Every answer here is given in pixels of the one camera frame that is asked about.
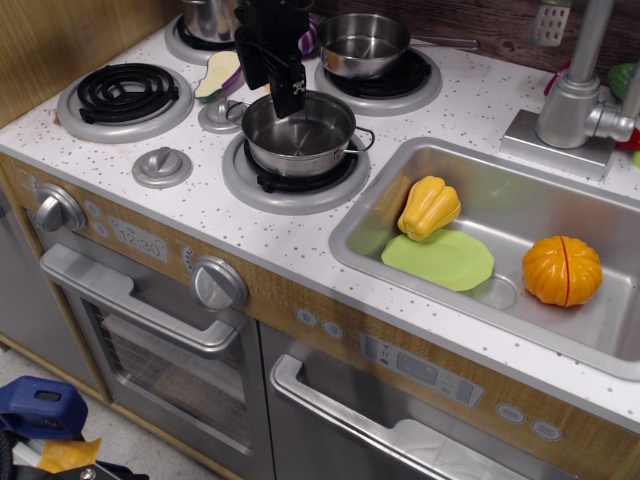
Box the front left black coil burner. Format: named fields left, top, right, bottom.
left=76, top=63, right=180, bottom=124

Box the yellow toy bell pepper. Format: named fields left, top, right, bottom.
left=397, top=176, right=461, bottom=242

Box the silver slotted spatula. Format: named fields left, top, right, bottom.
left=529, top=0, right=571, bottom=47

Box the black coil burner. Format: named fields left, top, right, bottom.
left=243, top=140, right=358, bottom=194
left=76, top=63, right=180, bottom=124
left=325, top=49, right=433, bottom=100
left=176, top=16, right=235, bottom=51

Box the silver toy faucet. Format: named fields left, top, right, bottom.
left=500, top=1, right=639, bottom=180

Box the front right black coil burner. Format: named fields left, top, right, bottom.
left=243, top=140, right=358, bottom=194

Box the steel two-handled pot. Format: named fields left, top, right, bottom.
left=225, top=91, right=376, bottom=178

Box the grey stove knob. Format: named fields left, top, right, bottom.
left=198, top=97, right=248, bottom=135
left=132, top=147, right=193, bottom=189

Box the tall steel pot rear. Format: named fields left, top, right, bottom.
left=181, top=0, right=239, bottom=43

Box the grey stove knob upper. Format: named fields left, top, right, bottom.
left=198, top=97, right=248, bottom=135

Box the oven clock display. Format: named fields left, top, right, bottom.
left=107, top=216, right=169, bottom=263

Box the grey stove knob lower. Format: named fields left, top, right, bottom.
left=132, top=147, right=193, bottom=189

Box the green toy vegetable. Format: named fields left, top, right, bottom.
left=608, top=63, right=635, bottom=101

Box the rear left black coil burner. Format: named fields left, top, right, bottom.
left=176, top=16, right=235, bottom=51

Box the purple toy onion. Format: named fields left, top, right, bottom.
left=298, top=17, right=317, bottom=56

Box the blue clamp tool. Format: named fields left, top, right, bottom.
left=1, top=376, right=88, bottom=440

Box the dishwasher control panel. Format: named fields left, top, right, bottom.
left=358, top=331, right=485, bottom=408

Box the green toy plate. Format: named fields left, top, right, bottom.
left=381, top=229, right=495, bottom=291

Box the right oven dial knob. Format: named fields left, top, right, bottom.
left=190, top=255, right=248, bottom=311

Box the orange toy pumpkin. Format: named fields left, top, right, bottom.
left=522, top=236, right=604, bottom=308

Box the left oven dial knob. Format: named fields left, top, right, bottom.
left=35, top=183, right=87, bottom=232

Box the oven dial knob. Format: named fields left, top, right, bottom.
left=190, top=255, right=248, bottom=311
left=35, top=183, right=87, bottom=232

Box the toy oven door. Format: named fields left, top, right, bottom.
left=36, top=228, right=275, bottom=479

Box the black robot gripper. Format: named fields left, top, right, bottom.
left=235, top=1, right=314, bottom=119

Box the rear right black coil burner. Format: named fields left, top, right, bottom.
left=325, top=49, right=433, bottom=100

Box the yellow tape piece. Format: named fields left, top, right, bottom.
left=37, top=438, right=102, bottom=474

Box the steel saucepan with long handle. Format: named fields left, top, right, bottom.
left=317, top=13, right=480, bottom=80

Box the silver toy sink basin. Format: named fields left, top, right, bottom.
left=329, top=137, right=639, bottom=381

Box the toy dishwasher door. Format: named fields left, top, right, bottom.
left=260, top=325, right=639, bottom=479

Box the toy eggplant half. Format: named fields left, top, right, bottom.
left=194, top=51, right=241, bottom=101

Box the red toy item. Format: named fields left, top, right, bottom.
left=543, top=60, right=571, bottom=97

